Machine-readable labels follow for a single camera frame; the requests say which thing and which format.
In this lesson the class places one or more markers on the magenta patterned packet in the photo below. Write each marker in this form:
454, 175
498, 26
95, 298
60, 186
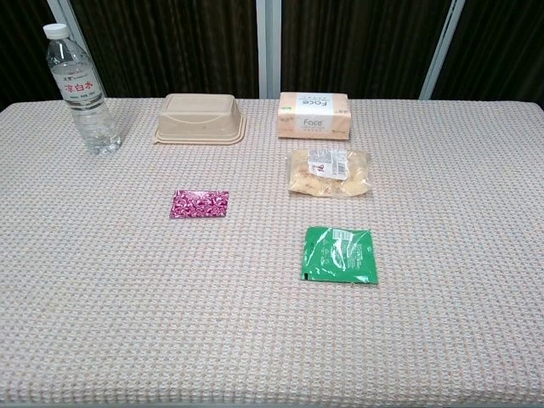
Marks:
200, 205

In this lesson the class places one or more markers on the clear bag of snacks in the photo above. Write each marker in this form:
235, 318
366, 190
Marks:
329, 174

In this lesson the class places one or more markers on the green foil sachet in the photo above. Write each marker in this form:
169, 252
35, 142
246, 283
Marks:
340, 255

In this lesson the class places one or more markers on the peach facial tissue pack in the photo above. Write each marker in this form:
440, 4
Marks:
313, 117

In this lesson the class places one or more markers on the beige lidded food container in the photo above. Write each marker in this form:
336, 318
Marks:
200, 117

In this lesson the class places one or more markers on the pink woven tablecloth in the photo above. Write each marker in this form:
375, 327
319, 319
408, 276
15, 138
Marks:
170, 319

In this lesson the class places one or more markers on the dark corrugated partition panel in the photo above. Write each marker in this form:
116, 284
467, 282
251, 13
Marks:
361, 47
21, 47
170, 47
501, 47

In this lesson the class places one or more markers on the clear plastic water bottle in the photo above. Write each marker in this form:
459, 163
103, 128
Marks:
81, 102

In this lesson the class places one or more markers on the grey partition post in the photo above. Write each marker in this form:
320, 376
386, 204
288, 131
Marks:
59, 10
442, 47
268, 47

